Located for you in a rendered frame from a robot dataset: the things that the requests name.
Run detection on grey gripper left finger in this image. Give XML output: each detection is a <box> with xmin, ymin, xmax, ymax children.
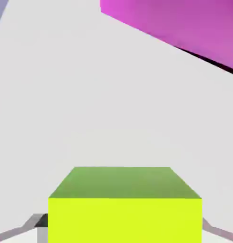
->
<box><xmin>0</xmin><ymin>213</ymin><xmax>49</xmax><ymax>243</ymax></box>

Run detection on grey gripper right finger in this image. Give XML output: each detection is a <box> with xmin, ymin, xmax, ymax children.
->
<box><xmin>202</xmin><ymin>217</ymin><xmax>233</xmax><ymax>243</ymax></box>

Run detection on small yellow-green cube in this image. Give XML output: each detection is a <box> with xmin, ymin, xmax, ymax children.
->
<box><xmin>48</xmin><ymin>166</ymin><xmax>203</xmax><ymax>243</ymax></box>

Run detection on large magenta box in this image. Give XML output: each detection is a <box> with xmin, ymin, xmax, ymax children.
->
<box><xmin>99</xmin><ymin>0</ymin><xmax>233</xmax><ymax>77</ymax></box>

